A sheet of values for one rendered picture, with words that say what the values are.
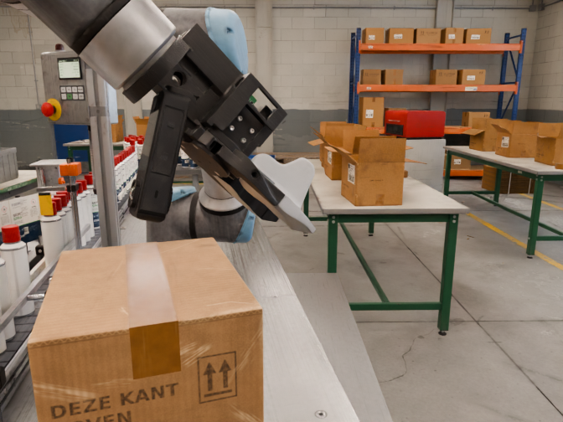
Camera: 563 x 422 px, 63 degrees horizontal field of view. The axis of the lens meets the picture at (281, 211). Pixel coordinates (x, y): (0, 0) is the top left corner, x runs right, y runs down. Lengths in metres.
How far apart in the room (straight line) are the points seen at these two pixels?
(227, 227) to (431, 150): 5.61
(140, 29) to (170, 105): 0.06
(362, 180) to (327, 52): 6.44
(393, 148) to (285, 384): 1.85
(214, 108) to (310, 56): 8.42
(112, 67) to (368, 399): 0.70
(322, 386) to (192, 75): 0.66
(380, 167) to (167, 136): 2.23
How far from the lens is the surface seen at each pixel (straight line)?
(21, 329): 1.14
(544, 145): 4.96
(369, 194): 2.60
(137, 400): 0.56
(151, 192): 0.41
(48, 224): 1.37
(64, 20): 0.41
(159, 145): 0.41
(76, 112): 1.37
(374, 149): 2.55
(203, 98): 0.43
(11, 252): 1.15
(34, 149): 9.88
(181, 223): 1.09
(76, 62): 1.36
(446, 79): 8.57
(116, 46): 0.40
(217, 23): 0.84
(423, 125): 6.47
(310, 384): 0.93
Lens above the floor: 1.35
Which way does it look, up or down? 13 degrees down
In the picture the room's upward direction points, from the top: straight up
